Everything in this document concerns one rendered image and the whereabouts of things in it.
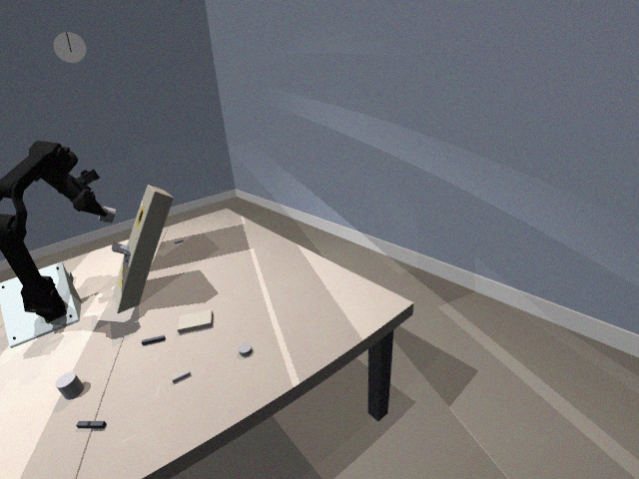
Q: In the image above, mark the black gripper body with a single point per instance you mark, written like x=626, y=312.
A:
x=74, y=193

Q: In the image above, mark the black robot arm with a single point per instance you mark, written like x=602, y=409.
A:
x=52, y=163

